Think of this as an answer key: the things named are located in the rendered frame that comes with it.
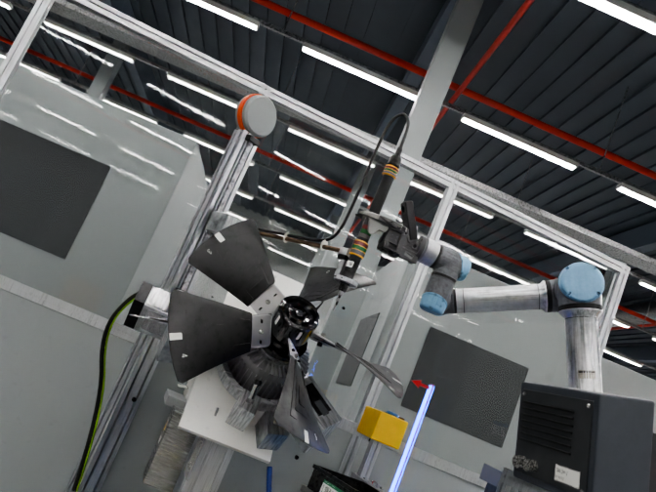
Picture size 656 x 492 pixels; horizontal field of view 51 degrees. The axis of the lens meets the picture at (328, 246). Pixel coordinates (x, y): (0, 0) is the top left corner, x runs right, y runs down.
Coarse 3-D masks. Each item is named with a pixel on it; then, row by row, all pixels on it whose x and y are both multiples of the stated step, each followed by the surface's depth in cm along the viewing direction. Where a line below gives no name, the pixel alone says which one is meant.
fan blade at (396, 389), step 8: (336, 344) 185; (360, 360) 185; (368, 368) 183; (376, 368) 188; (384, 368) 199; (376, 376) 182; (384, 376) 186; (392, 376) 194; (392, 384) 186; (400, 384) 191; (392, 392) 181; (400, 392) 184
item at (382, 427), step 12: (372, 408) 222; (360, 420) 227; (372, 420) 217; (384, 420) 213; (396, 420) 214; (360, 432) 222; (372, 432) 212; (384, 432) 213; (396, 432) 214; (396, 444) 213
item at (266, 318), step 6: (252, 318) 179; (258, 318) 181; (264, 318) 182; (270, 318) 183; (252, 324) 180; (258, 324) 181; (264, 324) 182; (270, 324) 183; (252, 330) 180; (258, 330) 181; (264, 330) 182; (270, 330) 184; (252, 336) 180; (258, 336) 181; (264, 336) 183; (252, 342) 181; (258, 342) 182; (264, 342) 183
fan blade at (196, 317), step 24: (168, 312) 167; (192, 312) 170; (216, 312) 173; (240, 312) 177; (168, 336) 166; (192, 336) 169; (216, 336) 173; (240, 336) 177; (192, 360) 169; (216, 360) 173
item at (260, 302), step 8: (272, 288) 191; (264, 296) 191; (272, 296) 190; (280, 296) 190; (256, 304) 191; (264, 304) 190; (272, 304) 190; (256, 312) 190; (264, 312) 190; (272, 312) 189
